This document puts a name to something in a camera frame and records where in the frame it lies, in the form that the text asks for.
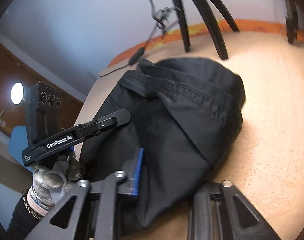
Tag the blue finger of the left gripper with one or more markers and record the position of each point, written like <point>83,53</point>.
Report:
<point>117,117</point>

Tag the white clip desk lamp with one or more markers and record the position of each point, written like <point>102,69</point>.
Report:
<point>17,93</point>

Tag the black pants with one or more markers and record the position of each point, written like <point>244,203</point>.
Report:
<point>185,116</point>

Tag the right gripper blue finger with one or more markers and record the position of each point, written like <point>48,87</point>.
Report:
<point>132,169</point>

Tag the tall grey tripod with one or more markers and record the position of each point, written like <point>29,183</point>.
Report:
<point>292,23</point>

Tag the left gloved hand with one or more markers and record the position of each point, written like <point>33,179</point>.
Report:
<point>50,185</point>

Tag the left forearm black sleeve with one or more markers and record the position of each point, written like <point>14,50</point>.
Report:
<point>23,220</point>

